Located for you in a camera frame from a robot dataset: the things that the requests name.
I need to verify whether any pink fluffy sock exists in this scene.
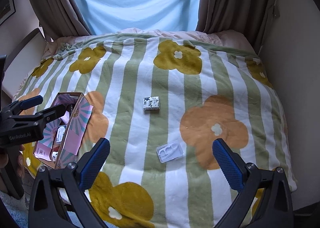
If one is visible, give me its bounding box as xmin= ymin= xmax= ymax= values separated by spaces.
xmin=60 ymin=111 xmax=71 ymax=125

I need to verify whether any white headboard panel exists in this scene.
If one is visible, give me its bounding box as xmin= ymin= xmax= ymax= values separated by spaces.
xmin=2 ymin=28 xmax=46 ymax=99

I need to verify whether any floral striped blanket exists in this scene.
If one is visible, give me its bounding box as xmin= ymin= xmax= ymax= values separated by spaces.
xmin=15 ymin=37 xmax=297 ymax=227

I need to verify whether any open cardboard box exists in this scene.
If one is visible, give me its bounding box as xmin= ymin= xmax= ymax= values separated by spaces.
xmin=33 ymin=92 xmax=93 ymax=169

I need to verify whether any person's left hand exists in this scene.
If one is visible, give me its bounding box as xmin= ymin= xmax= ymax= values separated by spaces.
xmin=1 ymin=145 xmax=25 ymax=179

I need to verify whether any right brown curtain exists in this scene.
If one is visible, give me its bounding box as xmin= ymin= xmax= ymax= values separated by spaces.
xmin=196 ymin=0 xmax=276 ymax=53

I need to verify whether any left brown curtain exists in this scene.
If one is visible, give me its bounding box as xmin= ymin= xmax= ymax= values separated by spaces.
xmin=29 ymin=0 xmax=91 ymax=40

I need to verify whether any brown curtain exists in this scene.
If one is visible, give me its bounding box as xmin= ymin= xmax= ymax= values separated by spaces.
xmin=29 ymin=0 xmax=91 ymax=40
xmin=196 ymin=0 xmax=276 ymax=53

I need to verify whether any small tissue pack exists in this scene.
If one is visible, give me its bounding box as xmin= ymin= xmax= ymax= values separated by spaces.
xmin=143 ymin=96 xmax=160 ymax=111

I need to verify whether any dental floss pick box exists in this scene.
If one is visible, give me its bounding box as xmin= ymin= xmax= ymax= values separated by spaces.
xmin=55 ymin=125 xmax=66 ymax=144

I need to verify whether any framed wall picture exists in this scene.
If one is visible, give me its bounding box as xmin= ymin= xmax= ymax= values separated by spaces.
xmin=0 ymin=0 xmax=16 ymax=25

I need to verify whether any black white sock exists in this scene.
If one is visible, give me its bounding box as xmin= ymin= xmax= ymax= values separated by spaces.
xmin=51 ymin=151 xmax=59 ymax=162

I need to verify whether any clear plastic blister tray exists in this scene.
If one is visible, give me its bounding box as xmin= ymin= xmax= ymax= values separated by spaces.
xmin=156 ymin=142 xmax=183 ymax=163

